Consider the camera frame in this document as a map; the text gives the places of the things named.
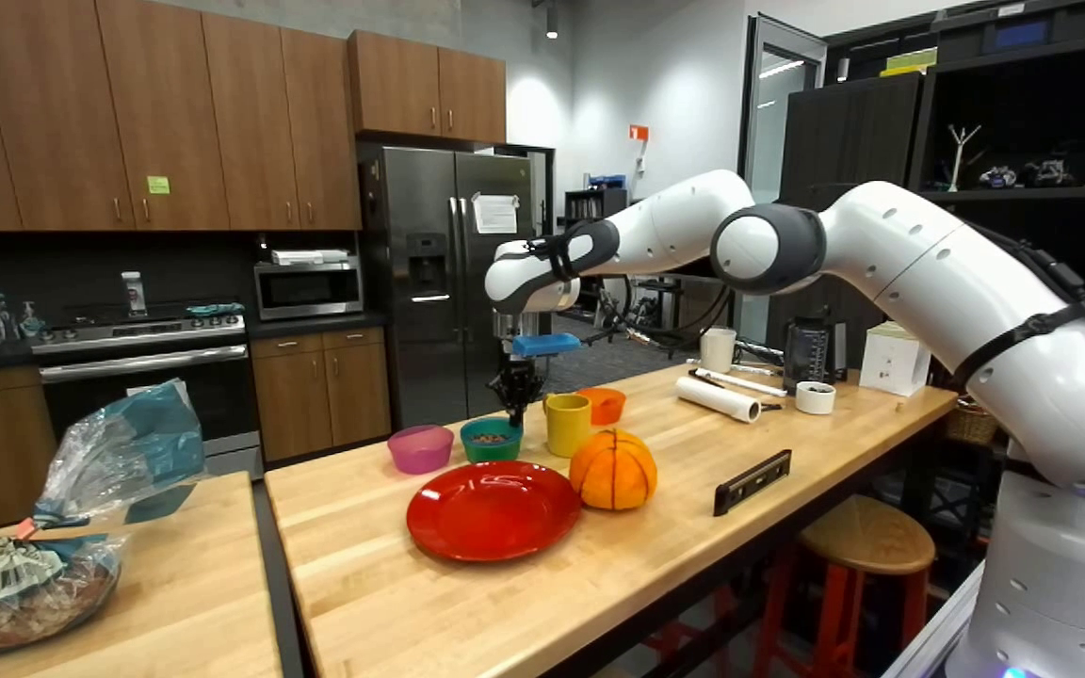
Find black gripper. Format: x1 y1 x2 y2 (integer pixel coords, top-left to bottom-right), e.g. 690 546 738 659
490 353 546 434

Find green cup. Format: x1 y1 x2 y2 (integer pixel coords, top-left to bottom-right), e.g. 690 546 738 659
455 414 523 463

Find small orange bowl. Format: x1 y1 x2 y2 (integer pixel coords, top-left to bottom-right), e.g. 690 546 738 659
580 383 630 429

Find pink plastic bowl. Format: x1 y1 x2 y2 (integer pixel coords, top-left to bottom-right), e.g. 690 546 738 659
384 423 455 477

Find yellow mug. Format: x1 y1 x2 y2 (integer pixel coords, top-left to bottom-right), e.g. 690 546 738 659
539 392 596 459

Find blue chair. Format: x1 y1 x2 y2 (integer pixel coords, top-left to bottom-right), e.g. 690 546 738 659
508 329 585 392

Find red plate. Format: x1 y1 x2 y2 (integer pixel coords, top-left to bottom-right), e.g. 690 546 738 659
401 459 587 567

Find orange plush pumpkin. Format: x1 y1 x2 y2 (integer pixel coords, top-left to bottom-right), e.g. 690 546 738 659
565 426 662 517

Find stainless steel refrigerator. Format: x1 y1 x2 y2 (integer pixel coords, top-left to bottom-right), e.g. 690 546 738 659
357 139 539 429

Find lower wooden cabinet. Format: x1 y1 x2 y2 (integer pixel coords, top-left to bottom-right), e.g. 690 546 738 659
248 323 395 467

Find white paper sheet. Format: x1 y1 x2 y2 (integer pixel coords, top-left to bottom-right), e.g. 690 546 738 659
470 191 523 238

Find white paper towel roll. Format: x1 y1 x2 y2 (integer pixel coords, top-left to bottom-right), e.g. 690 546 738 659
674 373 765 426

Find white cup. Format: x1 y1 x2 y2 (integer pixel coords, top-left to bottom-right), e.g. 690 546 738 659
695 323 740 373

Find slim white roll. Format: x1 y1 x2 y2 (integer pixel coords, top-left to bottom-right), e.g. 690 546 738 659
684 364 789 404

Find steel microwave oven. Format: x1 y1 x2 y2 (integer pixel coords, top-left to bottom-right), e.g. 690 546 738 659
248 257 367 323

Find white mug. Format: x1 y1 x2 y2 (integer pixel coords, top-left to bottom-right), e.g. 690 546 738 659
789 378 840 418

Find short upper wooden cabinets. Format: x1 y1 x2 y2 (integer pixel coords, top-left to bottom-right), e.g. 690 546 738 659
346 30 511 148

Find wooden stool red legs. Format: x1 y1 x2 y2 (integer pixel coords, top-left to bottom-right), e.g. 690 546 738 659
754 492 939 678

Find white box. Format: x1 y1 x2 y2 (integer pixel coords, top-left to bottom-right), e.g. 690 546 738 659
860 321 939 398

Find small grey bottle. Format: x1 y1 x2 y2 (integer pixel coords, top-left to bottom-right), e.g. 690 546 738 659
120 267 150 321

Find grey door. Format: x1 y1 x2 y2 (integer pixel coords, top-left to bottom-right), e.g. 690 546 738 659
730 10 827 351

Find long upper wooden cabinets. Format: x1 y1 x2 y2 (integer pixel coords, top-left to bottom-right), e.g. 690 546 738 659
0 0 366 238

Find white branched figure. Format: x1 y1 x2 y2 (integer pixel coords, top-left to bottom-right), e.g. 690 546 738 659
945 122 986 196

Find black shelving unit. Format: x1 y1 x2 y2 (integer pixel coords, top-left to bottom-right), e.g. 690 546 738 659
774 0 1085 380

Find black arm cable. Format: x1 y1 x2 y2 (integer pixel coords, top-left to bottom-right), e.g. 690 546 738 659
953 221 1085 407

